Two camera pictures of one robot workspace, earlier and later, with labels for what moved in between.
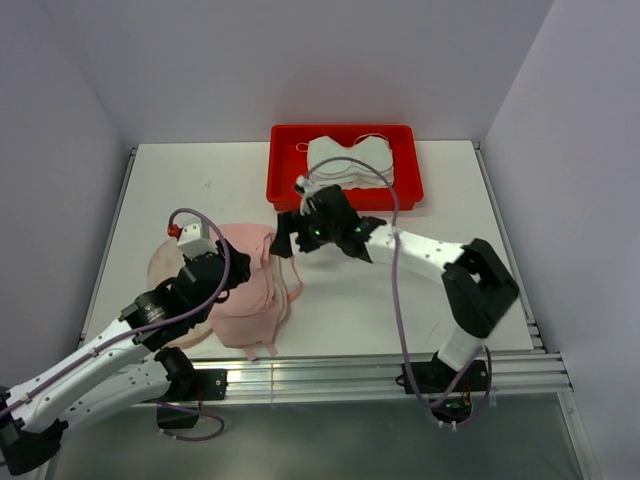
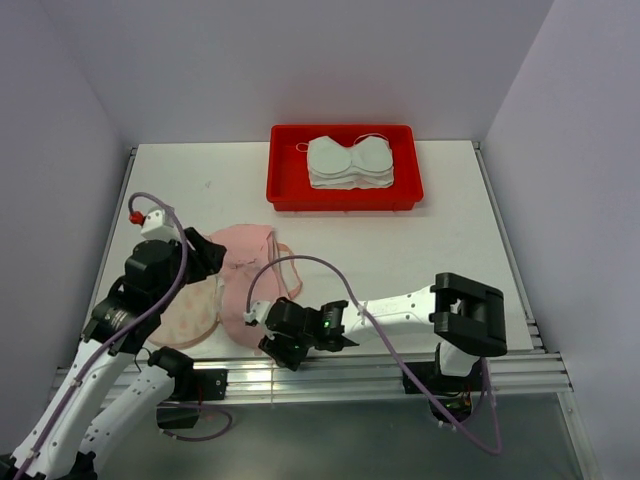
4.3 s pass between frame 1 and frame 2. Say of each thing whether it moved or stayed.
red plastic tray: stayed
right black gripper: moved
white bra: stayed
